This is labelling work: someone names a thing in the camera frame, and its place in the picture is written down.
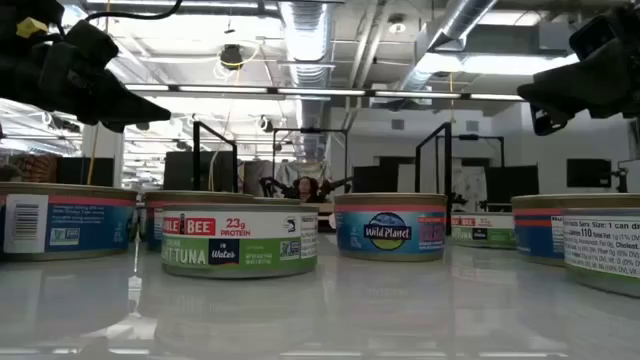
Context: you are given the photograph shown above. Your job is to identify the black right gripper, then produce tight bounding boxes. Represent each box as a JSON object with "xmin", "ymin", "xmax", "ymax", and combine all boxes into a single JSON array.
[{"xmin": 517, "ymin": 24, "xmax": 640, "ymax": 137}]

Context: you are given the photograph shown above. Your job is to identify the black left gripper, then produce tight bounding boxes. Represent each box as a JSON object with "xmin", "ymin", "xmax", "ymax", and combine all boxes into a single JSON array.
[{"xmin": 0, "ymin": 29, "xmax": 172, "ymax": 134}]

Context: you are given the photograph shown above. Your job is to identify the blue Wild Planet tuna can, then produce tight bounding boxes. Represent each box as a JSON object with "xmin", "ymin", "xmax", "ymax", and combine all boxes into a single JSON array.
[
  {"xmin": 143, "ymin": 189, "xmax": 256, "ymax": 253},
  {"xmin": 510, "ymin": 192, "xmax": 640, "ymax": 268},
  {"xmin": 333, "ymin": 192, "xmax": 448, "ymax": 263},
  {"xmin": 0, "ymin": 181, "xmax": 139, "ymax": 262}
]

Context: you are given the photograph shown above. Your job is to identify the green Bumble Bee tuna can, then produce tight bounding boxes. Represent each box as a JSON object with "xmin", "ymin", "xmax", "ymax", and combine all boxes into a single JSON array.
[
  {"xmin": 562, "ymin": 207, "xmax": 640, "ymax": 300},
  {"xmin": 160, "ymin": 201, "xmax": 320, "ymax": 280},
  {"xmin": 449, "ymin": 211, "xmax": 517, "ymax": 250}
]

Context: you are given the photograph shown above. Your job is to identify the black monitor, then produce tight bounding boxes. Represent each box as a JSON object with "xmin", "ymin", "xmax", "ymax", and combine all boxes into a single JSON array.
[
  {"xmin": 352, "ymin": 164, "xmax": 401, "ymax": 194},
  {"xmin": 566, "ymin": 158, "xmax": 612, "ymax": 189},
  {"xmin": 483, "ymin": 164, "xmax": 540, "ymax": 205},
  {"xmin": 56, "ymin": 156, "xmax": 115, "ymax": 188},
  {"xmin": 162, "ymin": 149, "xmax": 236, "ymax": 193}
]

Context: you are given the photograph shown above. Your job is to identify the black device on stand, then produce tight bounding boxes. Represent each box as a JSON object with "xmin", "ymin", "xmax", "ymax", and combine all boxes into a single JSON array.
[{"xmin": 610, "ymin": 158, "xmax": 640, "ymax": 194}]

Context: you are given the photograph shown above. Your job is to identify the white patterned cloth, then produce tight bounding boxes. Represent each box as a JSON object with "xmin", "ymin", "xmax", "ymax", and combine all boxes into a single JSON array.
[{"xmin": 452, "ymin": 166, "xmax": 487, "ymax": 214}]

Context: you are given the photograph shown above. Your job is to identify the round ceiling sensor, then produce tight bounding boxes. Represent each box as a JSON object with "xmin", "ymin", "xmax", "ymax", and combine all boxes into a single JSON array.
[{"xmin": 387, "ymin": 13, "xmax": 409, "ymax": 36}]

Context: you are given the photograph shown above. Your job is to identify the LED light bar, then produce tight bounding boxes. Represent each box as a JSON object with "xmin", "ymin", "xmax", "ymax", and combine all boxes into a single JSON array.
[{"xmin": 124, "ymin": 83, "xmax": 526, "ymax": 102}]

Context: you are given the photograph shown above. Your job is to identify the white glossy table sheet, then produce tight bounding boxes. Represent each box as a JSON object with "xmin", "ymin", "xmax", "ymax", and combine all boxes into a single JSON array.
[{"xmin": 0, "ymin": 229, "xmax": 640, "ymax": 360}]

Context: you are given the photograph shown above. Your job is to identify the yellow cable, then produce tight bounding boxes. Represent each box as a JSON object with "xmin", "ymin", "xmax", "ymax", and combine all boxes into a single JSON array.
[{"xmin": 87, "ymin": 122, "xmax": 99, "ymax": 186}]

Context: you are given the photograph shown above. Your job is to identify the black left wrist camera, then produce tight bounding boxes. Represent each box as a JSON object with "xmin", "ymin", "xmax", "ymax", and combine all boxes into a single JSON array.
[{"xmin": 64, "ymin": 19, "xmax": 120, "ymax": 69}]

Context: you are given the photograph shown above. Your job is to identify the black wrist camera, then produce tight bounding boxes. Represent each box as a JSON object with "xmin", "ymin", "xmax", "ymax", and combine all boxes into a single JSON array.
[
  {"xmin": 64, "ymin": 19, "xmax": 120, "ymax": 69},
  {"xmin": 568, "ymin": 13, "xmax": 620, "ymax": 62}
]

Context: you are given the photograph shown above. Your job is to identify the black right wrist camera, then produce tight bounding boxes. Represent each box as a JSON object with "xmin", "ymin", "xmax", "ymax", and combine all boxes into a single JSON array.
[{"xmin": 568, "ymin": 13, "xmax": 620, "ymax": 62}]

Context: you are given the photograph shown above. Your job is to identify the patterned wall tapestry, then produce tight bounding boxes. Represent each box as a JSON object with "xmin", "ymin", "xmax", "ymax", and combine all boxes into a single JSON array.
[{"xmin": 8, "ymin": 152, "xmax": 59, "ymax": 184}]

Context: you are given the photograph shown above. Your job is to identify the black background rig frame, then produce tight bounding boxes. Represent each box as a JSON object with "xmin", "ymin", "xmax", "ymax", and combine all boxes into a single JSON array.
[
  {"xmin": 271, "ymin": 127, "xmax": 350, "ymax": 194},
  {"xmin": 433, "ymin": 133, "xmax": 506, "ymax": 171}
]

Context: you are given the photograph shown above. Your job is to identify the wooden shelf black wire frame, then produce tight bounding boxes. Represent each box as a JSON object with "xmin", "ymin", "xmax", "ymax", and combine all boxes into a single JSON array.
[{"xmin": 192, "ymin": 120, "xmax": 454, "ymax": 236}]

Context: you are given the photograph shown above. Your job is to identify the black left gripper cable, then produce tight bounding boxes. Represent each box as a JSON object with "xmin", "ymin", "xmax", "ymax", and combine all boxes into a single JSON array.
[{"xmin": 83, "ymin": 0, "xmax": 185, "ymax": 24}]

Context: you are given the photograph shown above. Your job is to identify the yellow cable tag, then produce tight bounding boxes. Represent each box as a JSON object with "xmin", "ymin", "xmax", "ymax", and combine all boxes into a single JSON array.
[{"xmin": 16, "ymin": 16, "xmax": 50, "ymax": 40}]

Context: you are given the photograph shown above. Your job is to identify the silver ventilation duct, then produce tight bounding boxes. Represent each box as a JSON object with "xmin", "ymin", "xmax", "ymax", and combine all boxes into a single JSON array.
[
  {"xmin": 399, "ymin": 0, "xmax": 501, "ymax": 99},
  {"xmin": 278, "ymin": 0, "xmax": 335, "ymax": 164}
]

